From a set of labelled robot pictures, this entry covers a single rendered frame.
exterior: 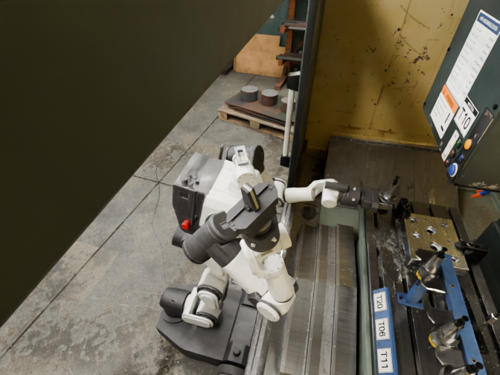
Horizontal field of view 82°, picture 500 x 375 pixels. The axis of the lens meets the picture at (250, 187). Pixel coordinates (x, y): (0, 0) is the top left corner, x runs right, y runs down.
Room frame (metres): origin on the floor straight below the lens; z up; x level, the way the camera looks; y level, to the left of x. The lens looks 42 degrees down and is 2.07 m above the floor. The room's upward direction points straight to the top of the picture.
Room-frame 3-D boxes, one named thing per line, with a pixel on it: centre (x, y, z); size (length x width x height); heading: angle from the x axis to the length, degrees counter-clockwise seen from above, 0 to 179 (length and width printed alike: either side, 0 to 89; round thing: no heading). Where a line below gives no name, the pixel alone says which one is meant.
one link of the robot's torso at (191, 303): (0.83, 0.30, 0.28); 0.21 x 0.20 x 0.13; 76
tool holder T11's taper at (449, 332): (0.31, -0.55, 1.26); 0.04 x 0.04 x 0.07
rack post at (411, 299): (0.57, -0.67, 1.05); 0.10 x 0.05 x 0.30; 76
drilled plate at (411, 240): (0.83, -0.86, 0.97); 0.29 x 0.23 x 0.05; 166
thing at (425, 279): (0.47, -0.59, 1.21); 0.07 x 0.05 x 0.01; 76
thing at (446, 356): (0.26, -0.54, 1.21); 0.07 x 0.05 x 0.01; 76
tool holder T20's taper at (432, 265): (0.53, -0.61, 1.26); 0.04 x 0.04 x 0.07
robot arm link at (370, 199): (0.90, -0.50, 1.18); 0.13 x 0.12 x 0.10; 166
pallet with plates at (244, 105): (3.78, -0.27, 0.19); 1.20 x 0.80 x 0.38; 59
